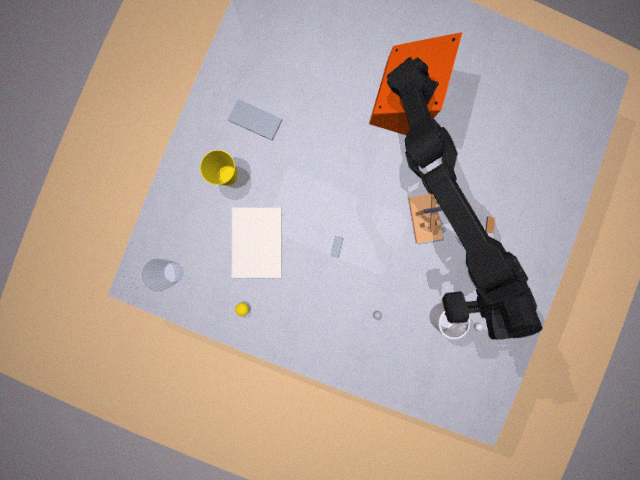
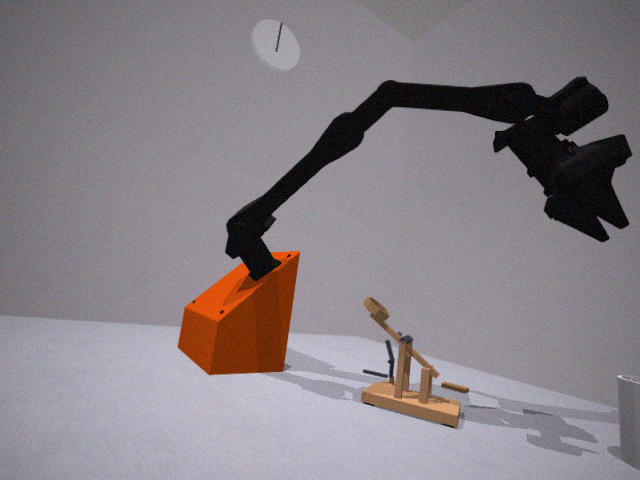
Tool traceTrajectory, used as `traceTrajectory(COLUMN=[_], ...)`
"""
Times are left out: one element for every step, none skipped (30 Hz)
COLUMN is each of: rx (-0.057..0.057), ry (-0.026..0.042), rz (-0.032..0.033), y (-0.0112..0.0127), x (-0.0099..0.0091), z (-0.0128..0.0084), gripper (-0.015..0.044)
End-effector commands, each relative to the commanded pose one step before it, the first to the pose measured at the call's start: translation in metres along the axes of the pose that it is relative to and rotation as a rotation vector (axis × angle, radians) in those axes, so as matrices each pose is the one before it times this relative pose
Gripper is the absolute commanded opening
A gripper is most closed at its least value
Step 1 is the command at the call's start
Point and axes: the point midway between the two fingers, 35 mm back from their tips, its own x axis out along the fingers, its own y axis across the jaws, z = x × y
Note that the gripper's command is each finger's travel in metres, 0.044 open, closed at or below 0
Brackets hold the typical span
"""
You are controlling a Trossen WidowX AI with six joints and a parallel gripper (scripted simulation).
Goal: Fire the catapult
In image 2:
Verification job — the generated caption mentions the tan wooden bar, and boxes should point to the tan wooden bar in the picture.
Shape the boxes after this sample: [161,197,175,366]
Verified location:
[441,382,469,394]

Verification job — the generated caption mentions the wooden catapult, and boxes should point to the wooden catapult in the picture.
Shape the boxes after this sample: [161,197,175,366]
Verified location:
[361,297,460,428]

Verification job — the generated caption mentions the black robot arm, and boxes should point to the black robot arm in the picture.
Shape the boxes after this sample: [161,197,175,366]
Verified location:
[225,76,609,282]

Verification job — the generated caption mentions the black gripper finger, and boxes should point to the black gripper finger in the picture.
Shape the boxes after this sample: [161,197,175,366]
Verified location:
[565,163,630,229]
[554,204,609,242]

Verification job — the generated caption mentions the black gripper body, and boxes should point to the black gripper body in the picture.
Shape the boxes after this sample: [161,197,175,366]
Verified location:
[524,139,617,218]

